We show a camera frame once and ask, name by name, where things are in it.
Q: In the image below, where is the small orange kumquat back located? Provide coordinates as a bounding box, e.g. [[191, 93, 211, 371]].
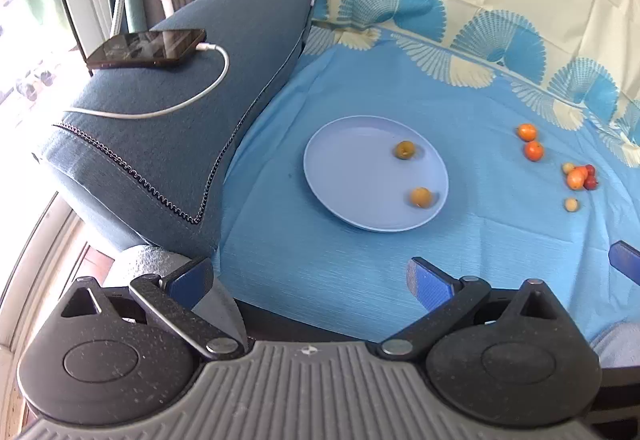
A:
[[575, 166, 588, 179]]

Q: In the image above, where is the blue patterned bed sheet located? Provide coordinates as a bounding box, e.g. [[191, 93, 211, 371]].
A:
[[220, 0, 639, 340]]

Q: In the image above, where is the orange mandarin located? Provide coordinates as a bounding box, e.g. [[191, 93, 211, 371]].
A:
[[523, 140, 544, 162], [516, 124, 537, 142]]

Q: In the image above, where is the white charging cable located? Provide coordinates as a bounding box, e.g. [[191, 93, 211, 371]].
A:
[[64, 42, 231, 122]]

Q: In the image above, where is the light blue round plate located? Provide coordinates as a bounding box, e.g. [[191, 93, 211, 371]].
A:
[[303, 115, 449, 233]]

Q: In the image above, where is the orange kumquat front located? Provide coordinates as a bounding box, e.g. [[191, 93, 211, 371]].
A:
[[565, 168, 586, 191]]

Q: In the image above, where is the blue denim sofa armrest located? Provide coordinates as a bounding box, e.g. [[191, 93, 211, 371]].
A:
[[37, 0, 311, 257]]

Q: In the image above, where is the black smartphone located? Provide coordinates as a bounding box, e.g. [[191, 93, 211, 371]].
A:
[[86, 28, 206, 70]]

